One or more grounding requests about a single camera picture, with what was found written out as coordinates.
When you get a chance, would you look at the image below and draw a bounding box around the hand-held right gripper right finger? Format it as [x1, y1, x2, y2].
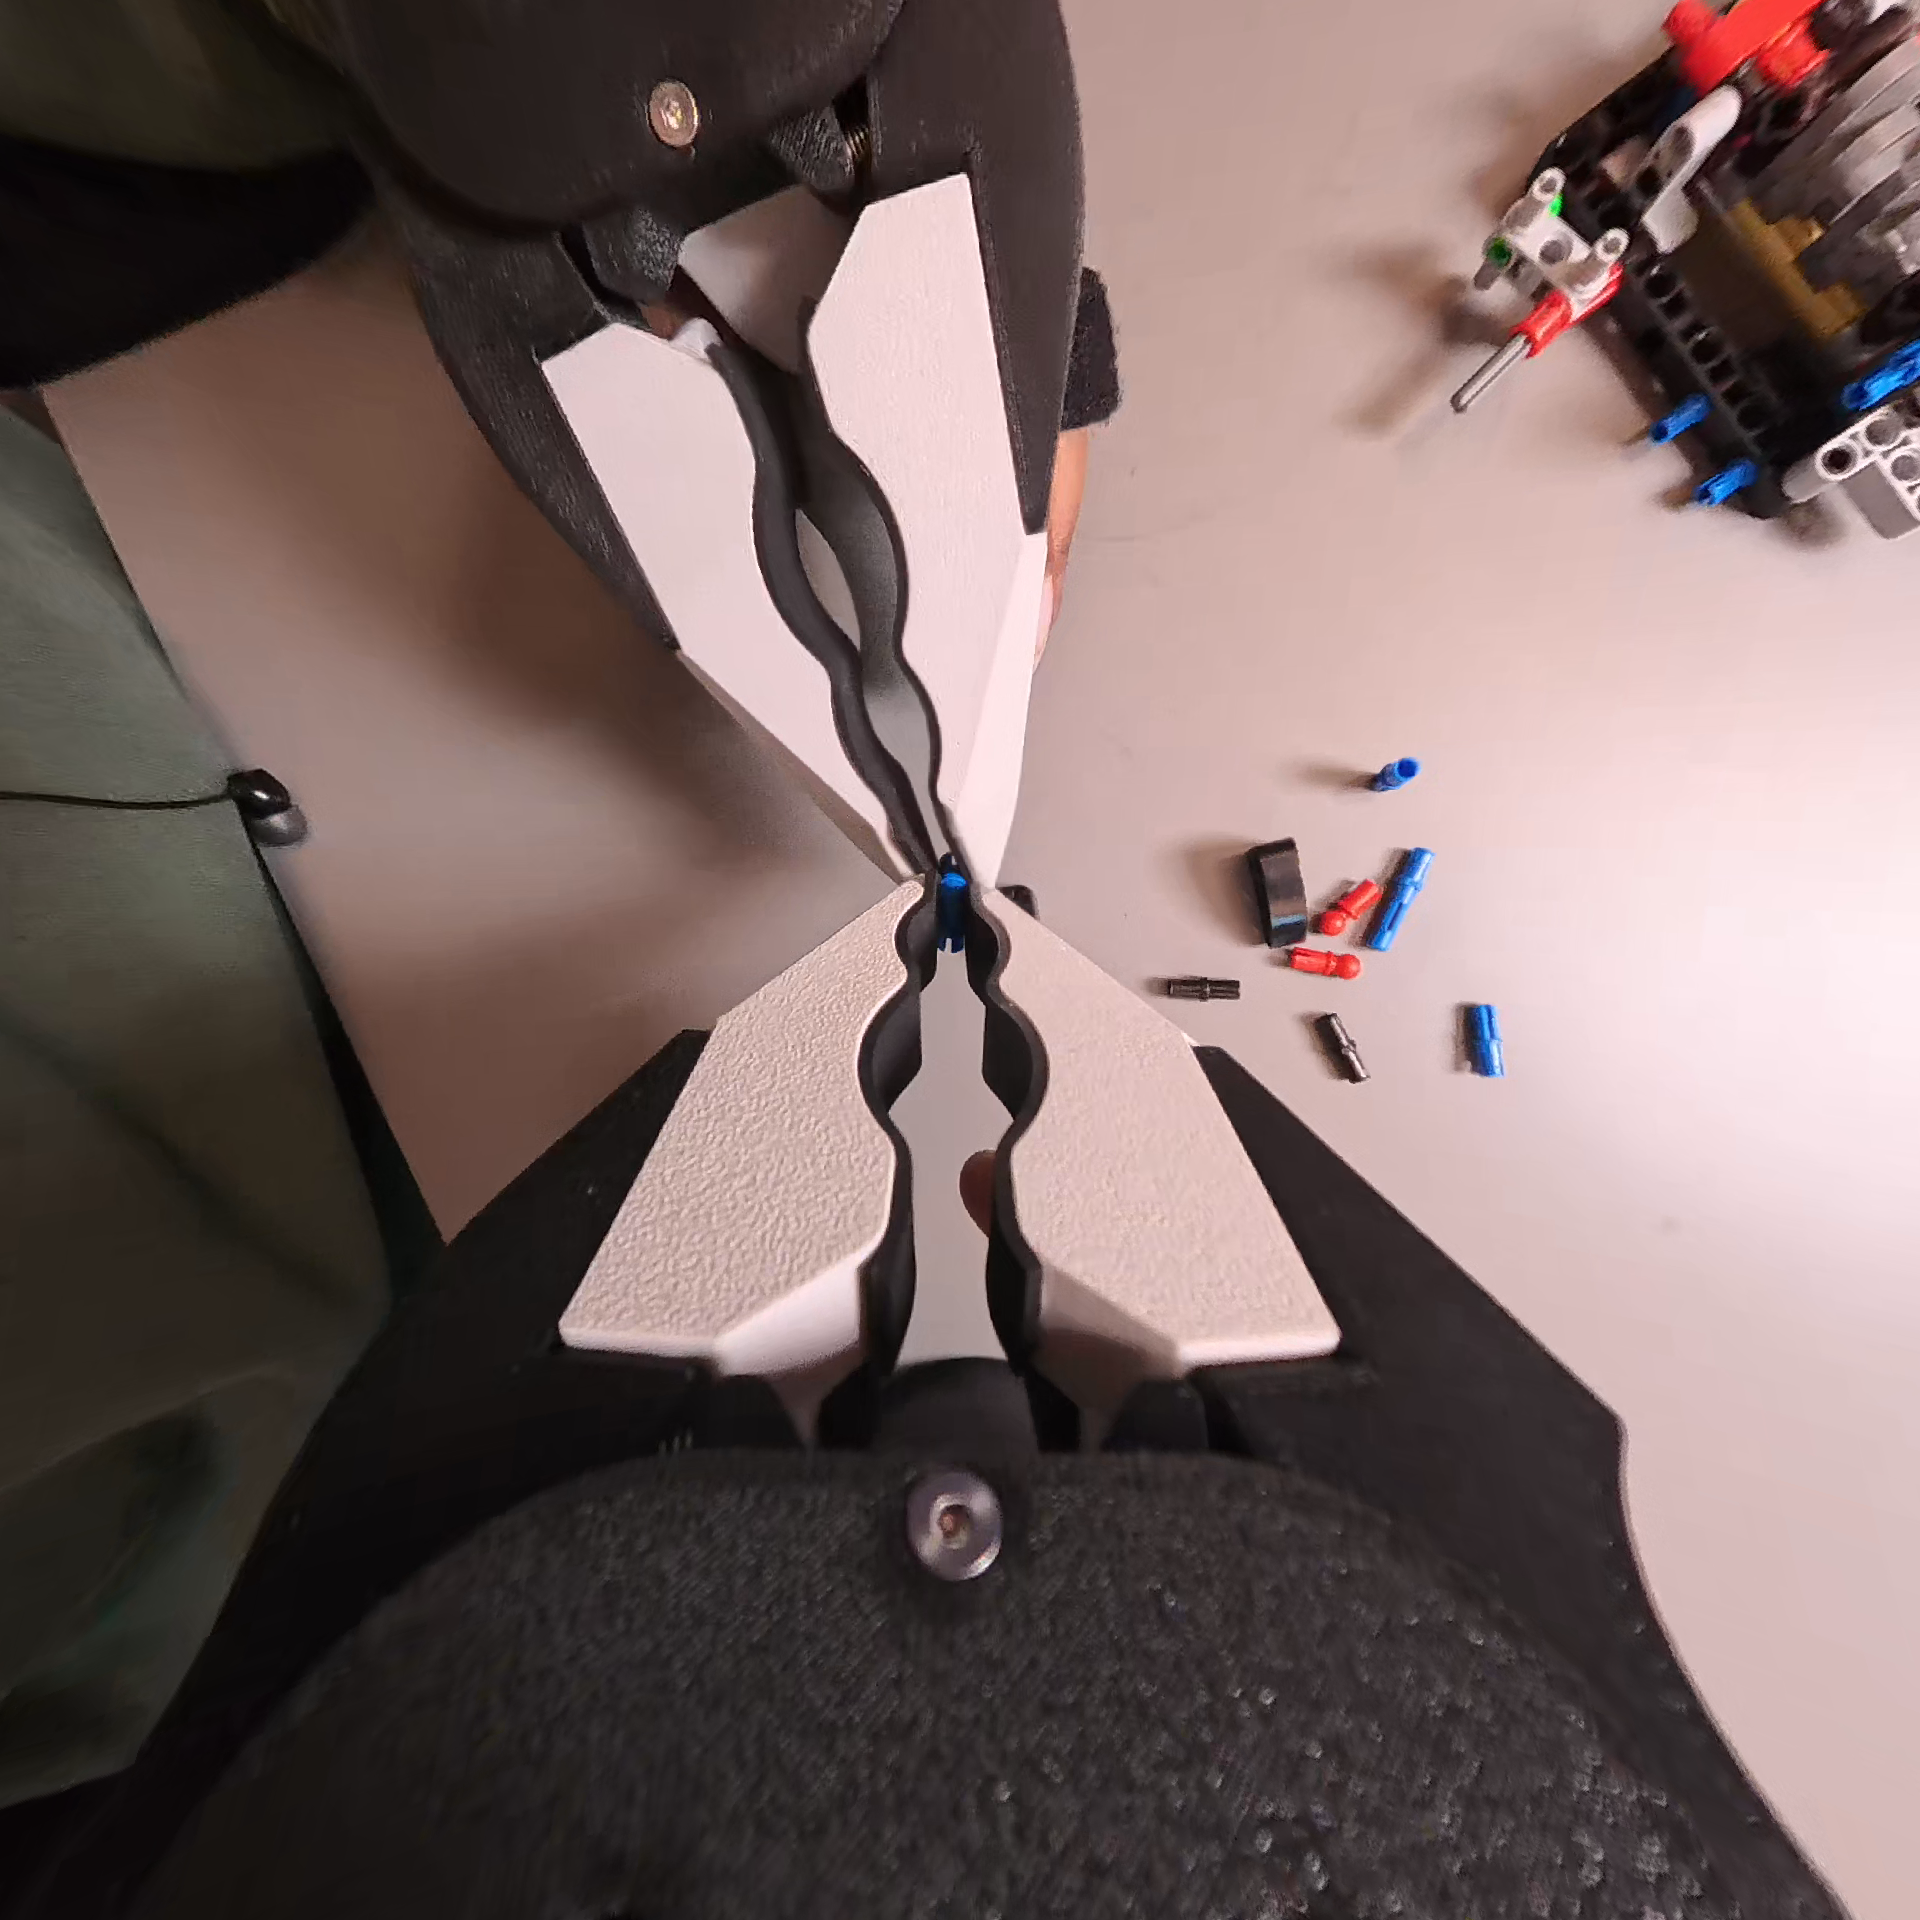
[964, 884, 1344, 1448]

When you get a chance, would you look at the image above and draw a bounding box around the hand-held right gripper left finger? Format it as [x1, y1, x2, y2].
[559, 880, 940, 1444]

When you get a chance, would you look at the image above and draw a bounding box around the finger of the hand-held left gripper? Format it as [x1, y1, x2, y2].
[807, 169, 1051, 887]
[539, 224, 928, 887]

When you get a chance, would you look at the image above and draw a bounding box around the lego car chassis assembly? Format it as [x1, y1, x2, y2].
[1452, 0, 1920, 541]

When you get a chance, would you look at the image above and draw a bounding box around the person's left hand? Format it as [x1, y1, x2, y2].
[1036, 431, 1094, 670]

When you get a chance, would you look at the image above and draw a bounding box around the black cable with round plug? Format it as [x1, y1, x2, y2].
[0, 768, 312, 849]

